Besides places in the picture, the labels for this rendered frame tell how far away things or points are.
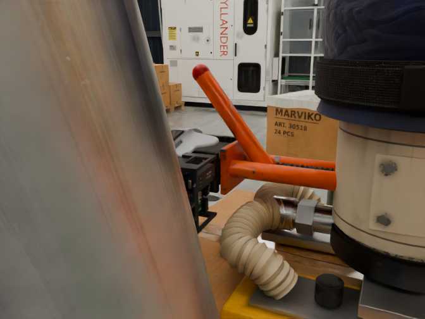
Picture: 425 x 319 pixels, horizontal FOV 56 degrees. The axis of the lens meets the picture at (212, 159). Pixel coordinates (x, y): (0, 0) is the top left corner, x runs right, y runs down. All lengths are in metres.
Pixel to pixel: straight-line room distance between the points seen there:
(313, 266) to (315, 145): 1.46
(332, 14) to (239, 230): 0.24
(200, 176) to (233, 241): 0.08
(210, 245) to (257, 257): 0.17
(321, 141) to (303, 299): 1.55
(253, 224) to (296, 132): 1.57
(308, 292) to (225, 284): 0.10
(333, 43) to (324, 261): 0.29
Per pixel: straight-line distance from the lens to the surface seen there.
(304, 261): 0.56
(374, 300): 0.42
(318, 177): 0.47
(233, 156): 0.50
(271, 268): 0.43
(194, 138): 0.49
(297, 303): 0.44
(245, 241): 0.44
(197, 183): 0.39
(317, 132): 1.96
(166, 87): 7.59
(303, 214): 0.50
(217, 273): 0.52
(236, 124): 0.50
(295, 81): 7.94
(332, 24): 0.42
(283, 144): 2.07
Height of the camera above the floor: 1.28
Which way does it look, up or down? 16 degrees down
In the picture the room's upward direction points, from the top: straight up
